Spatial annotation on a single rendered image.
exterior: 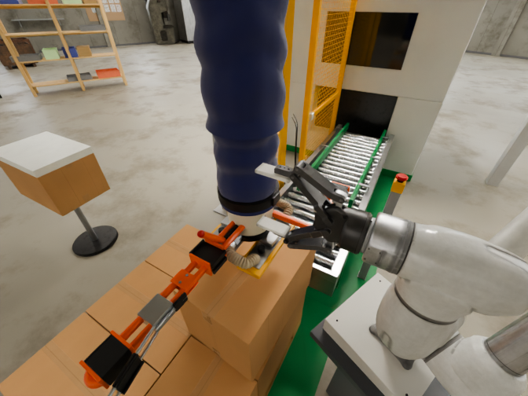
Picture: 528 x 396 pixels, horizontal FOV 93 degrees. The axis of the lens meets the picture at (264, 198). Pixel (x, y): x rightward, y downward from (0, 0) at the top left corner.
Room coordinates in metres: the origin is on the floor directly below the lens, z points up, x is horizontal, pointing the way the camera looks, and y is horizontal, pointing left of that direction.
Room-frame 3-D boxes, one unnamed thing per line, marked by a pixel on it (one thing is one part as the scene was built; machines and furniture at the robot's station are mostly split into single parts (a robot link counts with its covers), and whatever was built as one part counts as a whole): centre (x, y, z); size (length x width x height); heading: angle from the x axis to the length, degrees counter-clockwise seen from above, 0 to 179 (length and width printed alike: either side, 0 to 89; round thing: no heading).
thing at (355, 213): (0.32, -0.14, 1.58); 0.09 x 0.07 x 0.08; 60
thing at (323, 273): (1.06, -0.14, 0.58); 0.70 x 0.03 x 0.06; 60
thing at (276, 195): (0.75, 0.05, 1.35); 0.23 x 0.23 x 0.04
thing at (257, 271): (0.70, -0.03, 1.13); 0.34 x 0.10 x 0.05; 150
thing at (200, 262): (0.53, 0.18, 1.23); 0.10 x 0.08 x 0.06; 60
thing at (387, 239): (0.28, -0.20, 1.58); 0.09 x 0.06 x 0.09; 150
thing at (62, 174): (1.71, 1.68, 0.82); 0.60 x 0.40 x 0.40; 62
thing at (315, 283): (1.06, -0.14, 0.48); 0.70 x 0.03 x 0.15; 60
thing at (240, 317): (0.73, 0.06, 0.74); 0.60 x 0.40 x 0.40; 147
